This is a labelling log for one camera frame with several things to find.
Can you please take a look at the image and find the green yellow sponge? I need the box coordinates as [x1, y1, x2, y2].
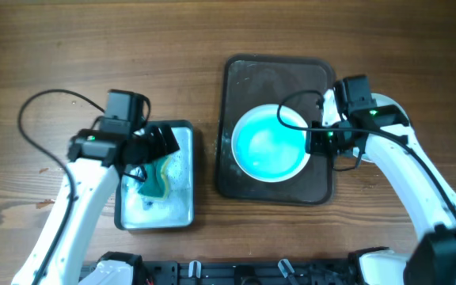
[138, 156, 172, 200]

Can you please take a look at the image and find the white plate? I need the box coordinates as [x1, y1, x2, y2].
[231, 104, 310, 183]

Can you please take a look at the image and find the light blue plate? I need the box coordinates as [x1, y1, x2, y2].
[371, 93, 401, 108]

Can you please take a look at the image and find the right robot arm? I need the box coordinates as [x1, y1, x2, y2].
[309, 75, 456, 284]

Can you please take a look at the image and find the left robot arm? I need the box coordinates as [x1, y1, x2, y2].
[12, 89, 180, 284]

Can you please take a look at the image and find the dark soapy water tray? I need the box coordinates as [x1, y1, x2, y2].
[114, 120, 195, 230]

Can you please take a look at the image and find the brown serving tray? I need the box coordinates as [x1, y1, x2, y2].
[215, 54, 336, 206]

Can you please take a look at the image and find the right black cable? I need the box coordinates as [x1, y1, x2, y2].
[276, 89, 456, 278]

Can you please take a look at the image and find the black cable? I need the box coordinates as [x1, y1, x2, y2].
[276, 89, 456, 278]
[17, 88, 108, 285]

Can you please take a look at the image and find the left black cable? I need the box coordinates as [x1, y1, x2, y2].
[17, 88, 108, 285]

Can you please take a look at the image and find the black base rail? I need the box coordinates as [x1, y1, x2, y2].
[67, 259, 422, 285]

